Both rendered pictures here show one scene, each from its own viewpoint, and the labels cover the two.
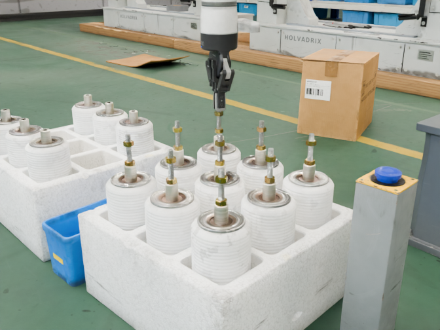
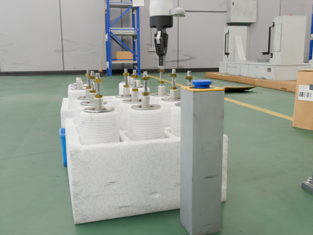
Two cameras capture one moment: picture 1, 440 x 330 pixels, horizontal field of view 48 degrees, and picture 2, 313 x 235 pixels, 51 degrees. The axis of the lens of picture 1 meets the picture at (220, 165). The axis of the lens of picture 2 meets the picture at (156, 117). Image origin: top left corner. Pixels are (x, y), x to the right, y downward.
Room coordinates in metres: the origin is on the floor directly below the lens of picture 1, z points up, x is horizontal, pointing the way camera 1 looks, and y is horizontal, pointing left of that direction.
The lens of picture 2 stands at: (0.06, -0.51, 0.38)
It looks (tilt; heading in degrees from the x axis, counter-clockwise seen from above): 11 degrees down; 29
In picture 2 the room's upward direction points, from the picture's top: 1 degrees counter-clockwise
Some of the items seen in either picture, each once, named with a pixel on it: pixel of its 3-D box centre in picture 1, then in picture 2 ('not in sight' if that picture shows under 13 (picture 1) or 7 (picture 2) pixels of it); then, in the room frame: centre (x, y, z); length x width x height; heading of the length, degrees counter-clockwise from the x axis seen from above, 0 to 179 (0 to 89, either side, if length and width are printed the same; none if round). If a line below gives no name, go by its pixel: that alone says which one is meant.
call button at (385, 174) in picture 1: (387, 176); (201, 85); (0.71, -0.26, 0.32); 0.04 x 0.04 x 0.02
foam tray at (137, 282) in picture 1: (220, 253); (136, 155); (0.85, 0.00, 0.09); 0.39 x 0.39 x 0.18; 46
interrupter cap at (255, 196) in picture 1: (268, 198); (146, 107); (0.77, -0.08, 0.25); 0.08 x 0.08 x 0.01
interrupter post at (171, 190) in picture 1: (171, 191); (93, 98); (0.77, 0.08, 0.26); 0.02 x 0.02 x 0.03
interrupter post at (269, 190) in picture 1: (269, 190); (146, 102); (0.77, -0.08, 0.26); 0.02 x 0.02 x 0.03
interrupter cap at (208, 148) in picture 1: (219, 148); (161, 94); (1.02, 0.00, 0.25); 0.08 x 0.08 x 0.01
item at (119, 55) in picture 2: not in sight; (124, 56); (5.59, 3.25, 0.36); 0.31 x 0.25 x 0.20; 131
